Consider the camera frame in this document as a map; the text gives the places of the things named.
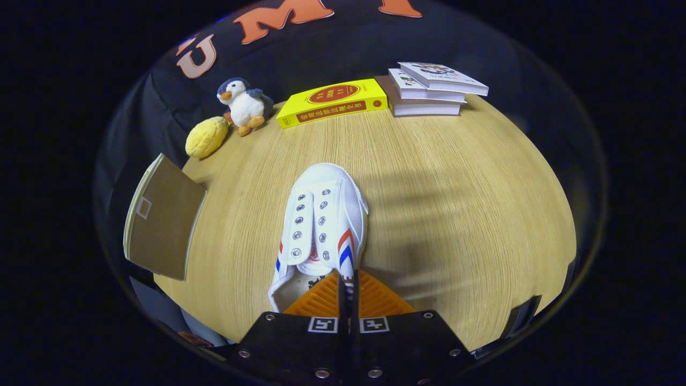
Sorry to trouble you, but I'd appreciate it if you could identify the black table edge bracket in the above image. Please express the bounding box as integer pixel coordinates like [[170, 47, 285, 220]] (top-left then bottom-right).
[[501, 295, 542, 339]]

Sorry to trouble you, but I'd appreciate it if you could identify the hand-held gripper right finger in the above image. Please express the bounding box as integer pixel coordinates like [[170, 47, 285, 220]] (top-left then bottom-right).
[[351, 270, 476, 386]]

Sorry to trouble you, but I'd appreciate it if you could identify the white canvas shoe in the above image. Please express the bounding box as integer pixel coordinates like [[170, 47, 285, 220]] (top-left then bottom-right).
[[267, 162, 369, 313]]

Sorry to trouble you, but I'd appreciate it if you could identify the white book colourful illustrated cover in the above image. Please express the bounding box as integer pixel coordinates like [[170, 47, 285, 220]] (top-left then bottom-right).
[[398, 62, 489, 97]]

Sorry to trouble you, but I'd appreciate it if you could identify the plush penguin toy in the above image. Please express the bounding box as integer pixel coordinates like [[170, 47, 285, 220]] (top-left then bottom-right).
[[217, 78, 274, 137]]

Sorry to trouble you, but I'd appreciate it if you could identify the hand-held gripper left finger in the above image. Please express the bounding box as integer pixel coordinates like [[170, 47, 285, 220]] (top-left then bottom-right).
[[236, 271, 352, 386]]

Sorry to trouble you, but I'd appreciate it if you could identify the brown cover book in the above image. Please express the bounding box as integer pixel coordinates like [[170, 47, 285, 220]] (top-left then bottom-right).
[[375, 75, 463, 117]]

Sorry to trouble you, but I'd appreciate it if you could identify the yellow book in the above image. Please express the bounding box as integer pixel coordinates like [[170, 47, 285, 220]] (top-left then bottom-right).
[[276, 79, 389, 129]]

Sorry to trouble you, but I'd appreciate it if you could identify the black backdrop cloth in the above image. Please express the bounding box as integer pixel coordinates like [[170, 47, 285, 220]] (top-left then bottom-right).
[[94, 0, 609, 301]]

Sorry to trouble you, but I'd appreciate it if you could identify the beige fabric storage box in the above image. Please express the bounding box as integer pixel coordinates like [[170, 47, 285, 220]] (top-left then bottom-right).
[[123, 153, 208, 281]]

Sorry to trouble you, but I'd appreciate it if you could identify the yellow bumpy plush ball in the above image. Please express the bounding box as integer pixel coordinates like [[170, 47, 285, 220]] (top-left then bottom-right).
[[185, 116, 230, 159]]

